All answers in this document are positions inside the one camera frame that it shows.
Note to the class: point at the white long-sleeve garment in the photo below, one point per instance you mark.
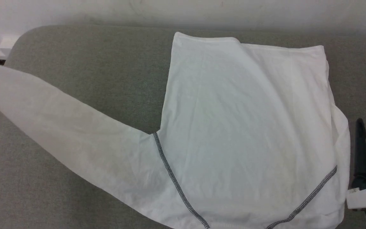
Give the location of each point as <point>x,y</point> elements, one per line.
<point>240,127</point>

